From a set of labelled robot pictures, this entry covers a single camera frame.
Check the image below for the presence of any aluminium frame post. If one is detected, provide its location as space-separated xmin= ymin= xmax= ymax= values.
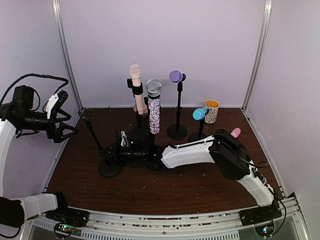
xmin=241 ymin=0 xmax=273 ymax=112
xmin=52 ymin=0 xmax=83 ymax=111

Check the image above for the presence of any glitter purple silver microphone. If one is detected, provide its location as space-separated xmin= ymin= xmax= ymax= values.
xmin=146 ymin=78 xmax=162 ymax=135

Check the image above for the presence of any cream white microphone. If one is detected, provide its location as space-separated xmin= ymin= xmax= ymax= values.
xmin=129 ymin=64 xmax=144 ymax=115

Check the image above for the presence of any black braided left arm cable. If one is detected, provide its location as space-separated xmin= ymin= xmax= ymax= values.
xmin=0 ymin=73 xmax=70 ymax=106

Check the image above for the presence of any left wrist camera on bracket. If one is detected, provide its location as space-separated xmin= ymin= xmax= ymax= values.
xmin=44 ymin=90 xmax=69 ymax=120

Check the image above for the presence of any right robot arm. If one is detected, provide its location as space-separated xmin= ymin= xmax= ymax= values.
xmin=98 ymin=129 xmax=279 ymax=221

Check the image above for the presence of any red patterned ceramic bowl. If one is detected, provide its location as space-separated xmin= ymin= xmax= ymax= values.
xmin=133 ymin=103 xmax=149 ymax=118

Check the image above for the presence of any aluminium left rear frame post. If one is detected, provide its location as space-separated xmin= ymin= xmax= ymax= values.
xmin=52 ymin=0 xmax=83 ymax=111

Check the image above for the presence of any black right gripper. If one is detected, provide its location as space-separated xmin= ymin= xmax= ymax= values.
xmin=100 ymin=140 xmax=146 ymax=166

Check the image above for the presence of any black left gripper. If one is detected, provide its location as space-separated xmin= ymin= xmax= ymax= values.
xmin=18 ymin=108 xmax=78 ymax=143

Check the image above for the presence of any aluminium right rear frame post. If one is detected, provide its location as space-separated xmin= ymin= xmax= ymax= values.
xmin=241 ymin=0 xmax=273 ymax=112

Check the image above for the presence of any black stand of blue microphone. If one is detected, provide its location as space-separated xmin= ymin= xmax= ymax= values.
xmin=188 ymin=118 xmax=207 ymax=142

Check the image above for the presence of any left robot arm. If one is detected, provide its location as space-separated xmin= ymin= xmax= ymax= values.
xmin=0 ymin=85 xmax=78 ymax=229

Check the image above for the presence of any black stand of purple microphone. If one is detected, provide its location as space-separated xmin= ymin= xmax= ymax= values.
xmin=167 ymin=73 xmax=188 ymax=139

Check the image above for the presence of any blue microphone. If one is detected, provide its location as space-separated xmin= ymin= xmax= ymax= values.
xmin=192 ymin=106 xmax=210 ymax=121

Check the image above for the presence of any black clamp microphone stand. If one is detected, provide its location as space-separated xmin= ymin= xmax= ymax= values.
xmin=78 ymin=107 xmax=123 ymax=178

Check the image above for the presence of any pink microphone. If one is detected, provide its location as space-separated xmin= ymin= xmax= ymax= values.
xmin=230 ymin=127 xmax=242 ymax=139

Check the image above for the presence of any white floral mug yellow inside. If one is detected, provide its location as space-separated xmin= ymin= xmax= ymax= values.
xmin=204 ymin=99 xmax=220 ymax=124

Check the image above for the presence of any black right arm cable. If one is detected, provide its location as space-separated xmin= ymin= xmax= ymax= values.
xmin=219 ymin=141 xmax=288 ymax=237

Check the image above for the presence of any black stand of cream microphone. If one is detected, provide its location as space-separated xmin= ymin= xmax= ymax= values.
xmin=127 ymin=78 xmax=149 ymax=142

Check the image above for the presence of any black stand of glitter microphone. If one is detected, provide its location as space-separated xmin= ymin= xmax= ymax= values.
xmin=143 ymin=96 xmax=157 ymax=153

